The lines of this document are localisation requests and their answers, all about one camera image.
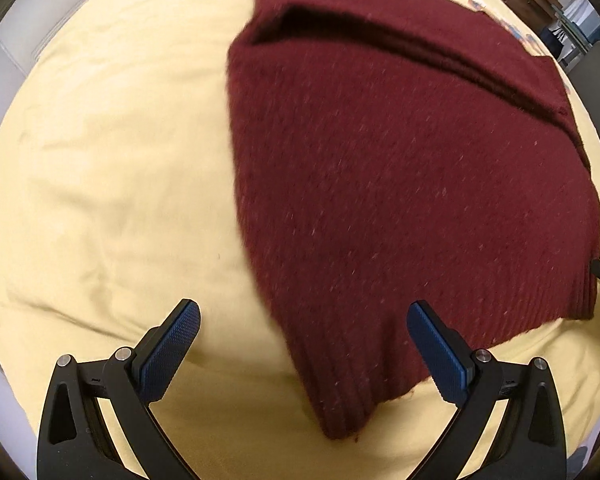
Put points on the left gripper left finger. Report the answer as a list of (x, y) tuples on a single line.
[(160, 352)]

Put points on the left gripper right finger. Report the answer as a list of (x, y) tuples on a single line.
[(443, 350)]

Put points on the dark red knit sweater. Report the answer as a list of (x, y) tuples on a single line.
[(388, 151)]

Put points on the yellow dinosaur print bedspread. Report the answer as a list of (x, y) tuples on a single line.
[(117, 200)]

